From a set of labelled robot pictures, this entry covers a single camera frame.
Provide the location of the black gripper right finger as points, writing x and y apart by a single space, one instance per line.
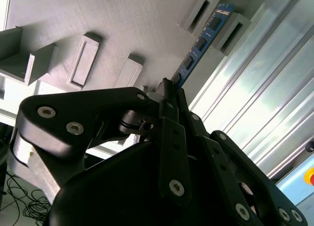
245 177

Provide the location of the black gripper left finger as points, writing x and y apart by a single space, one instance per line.
73 108

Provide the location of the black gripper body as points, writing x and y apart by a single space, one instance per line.
110 199

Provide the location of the blue RAM stick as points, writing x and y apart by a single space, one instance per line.
203 41

